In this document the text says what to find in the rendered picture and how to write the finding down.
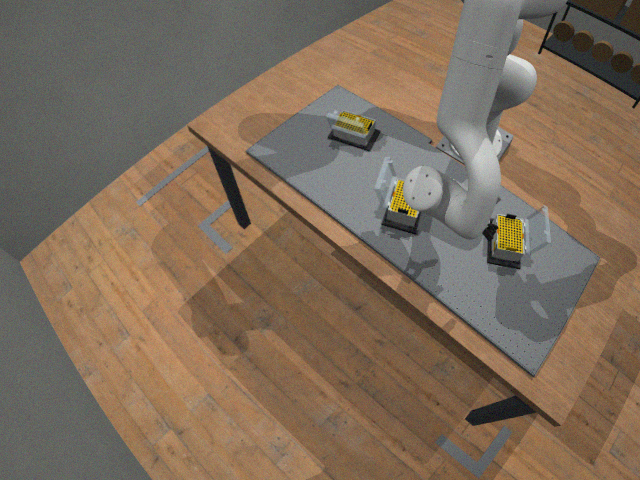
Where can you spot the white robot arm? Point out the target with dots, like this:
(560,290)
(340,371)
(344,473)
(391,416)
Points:
(482,44)

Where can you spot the yellow perforated tip rack plate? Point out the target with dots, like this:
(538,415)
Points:
(362,120)
(510,233)
(398,203)

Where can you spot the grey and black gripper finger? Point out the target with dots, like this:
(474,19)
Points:
(489,231)

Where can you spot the black holder plate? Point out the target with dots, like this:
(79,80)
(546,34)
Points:
(367,147)
(501,262)
(398,226)

